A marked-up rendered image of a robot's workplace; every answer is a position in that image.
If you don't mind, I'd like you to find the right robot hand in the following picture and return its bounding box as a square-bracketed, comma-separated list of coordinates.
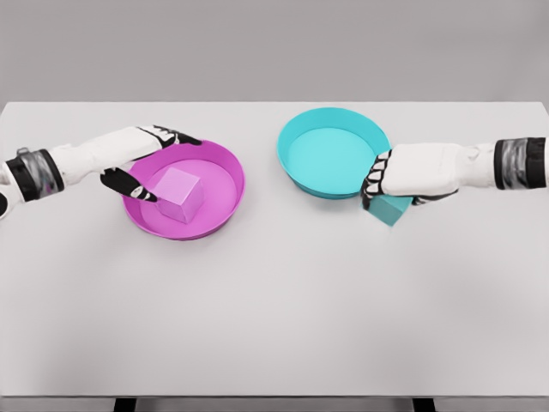
[359, 142, 468, 212]

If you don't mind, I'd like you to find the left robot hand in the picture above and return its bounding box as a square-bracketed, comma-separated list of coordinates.
[78, 124, 203, 203]

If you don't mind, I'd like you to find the cyan block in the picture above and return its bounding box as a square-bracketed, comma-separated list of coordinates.
[368, 193, 413, 227]

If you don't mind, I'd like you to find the magenta block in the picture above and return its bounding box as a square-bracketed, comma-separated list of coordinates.
[152, 167, 204, 224]

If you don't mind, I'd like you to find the cyan plate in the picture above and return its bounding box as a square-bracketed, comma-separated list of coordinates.
[276, 107, 394, 201]

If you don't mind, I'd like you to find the magenta plate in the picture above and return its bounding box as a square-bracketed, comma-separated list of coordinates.
[121, 139, 246, 242]

